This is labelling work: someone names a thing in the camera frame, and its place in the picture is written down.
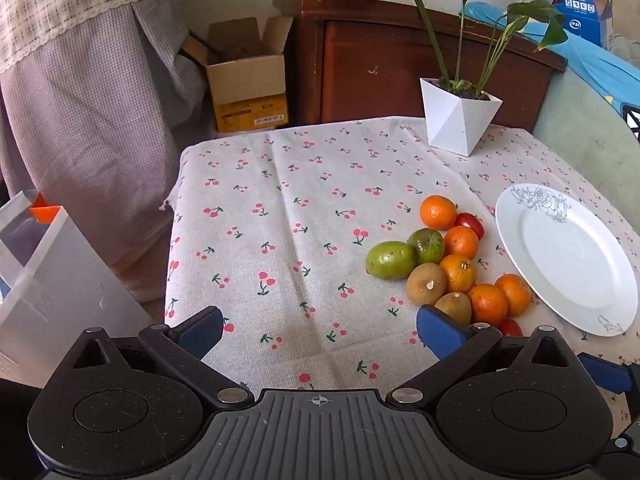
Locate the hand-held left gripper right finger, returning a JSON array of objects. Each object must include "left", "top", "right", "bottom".
[{"left": 387, "top": 304, "right": 581, "bottom": 407}]

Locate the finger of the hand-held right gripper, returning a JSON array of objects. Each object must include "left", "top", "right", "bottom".
[
  {"left": 576, "top": 352, "right": 640, "bottom": 396},
  {"left": 611, "top": 417, "right": 640, "bottom": 466}
]

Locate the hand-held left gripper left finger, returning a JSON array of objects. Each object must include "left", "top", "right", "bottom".
[{"left": 65, "top": 306, "right": 255, "bottom": 407}]

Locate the brown kiwi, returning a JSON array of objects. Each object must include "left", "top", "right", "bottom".
[
  {"left": 406, "top": 262, "right": 447, "bottom": 307},
  {"left": 434, "top": 291, "right": 472, "bottom": 326}
]

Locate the tangerine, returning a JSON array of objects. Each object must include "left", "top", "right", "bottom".
[
  {"left": 495, "top": 273, "right": 532, "bottom": 317},
  {"left": 443, "top": 225, "right": 480, "bottom": 260},
  {"left": 419, "top": 195, "right": 458, "bottom": 229},
  {"left": 439, "top": 254, "right": 478, "bottom": 294},
  {"left": 467, "top": 283, "right": 509, "bottom": 326}
]

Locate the green round fruit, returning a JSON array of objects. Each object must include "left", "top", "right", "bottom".
[
  {"left": 365, "top": 241, "right": 418, "bottom": 281},
  {"left": 406, "top": 228, "right": 446, "bottom": 266}
]

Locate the white plate with line drawing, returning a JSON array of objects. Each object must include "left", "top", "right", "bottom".
[{"left": 495, "top": 183, "right": 639, "bottom": 337}]

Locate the translucent plastic container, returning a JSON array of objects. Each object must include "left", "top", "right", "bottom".
[{"left": 0, "top": 190, "right": 156, "bottom": 388}]

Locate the cherry print tablecloth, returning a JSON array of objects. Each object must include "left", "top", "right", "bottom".
[{"left": 159, "top": 116, "right": 640, "bottom": 421}]

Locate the orange plastic piece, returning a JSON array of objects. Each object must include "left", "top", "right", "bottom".
[{"left": 29, "top": 194, "right": 62, "bottom": 224}]

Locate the white faceted plant pot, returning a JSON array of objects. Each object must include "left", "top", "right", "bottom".
[{"left": 419, "top": 77, "right": 503, "bottom": 157}]

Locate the lilac checked curtain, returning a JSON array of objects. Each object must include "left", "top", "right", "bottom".
[{"left": 0, "top": 0, "right": 211, "bottom": 306}]

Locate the open cardboard box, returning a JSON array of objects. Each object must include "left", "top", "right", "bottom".
[{"left": 181, "top": 16, "right": 294, "bottom": 134}]

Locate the dark wooden cabinet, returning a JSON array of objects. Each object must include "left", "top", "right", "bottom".
[{"left": 272, "top": 0, "right": 568, "bottom": 133}]

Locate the blue blanket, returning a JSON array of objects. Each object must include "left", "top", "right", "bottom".
[{"left": 462, "top": 2, "right": 640, "bottom": 128}]

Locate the blue cardboard box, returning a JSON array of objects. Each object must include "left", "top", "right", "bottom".
[{"left": 552, "top": 0, "right": 615, "bottom": 51}]

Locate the beige plaid lace-trimmed cloth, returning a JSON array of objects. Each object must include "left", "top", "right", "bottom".
[{"left": 0, "top": 0, "right": 182, "bottom": 75}]

